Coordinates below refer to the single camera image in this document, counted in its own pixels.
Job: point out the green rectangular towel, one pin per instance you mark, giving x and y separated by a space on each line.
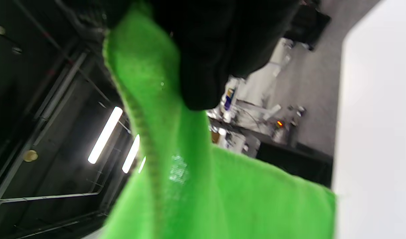
223 199

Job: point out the long ceiling light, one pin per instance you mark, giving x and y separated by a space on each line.
131 152
105 134
142 165

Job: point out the black computer tower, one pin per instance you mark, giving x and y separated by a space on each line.
296 164

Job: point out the person's right hand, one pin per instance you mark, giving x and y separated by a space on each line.
216 39

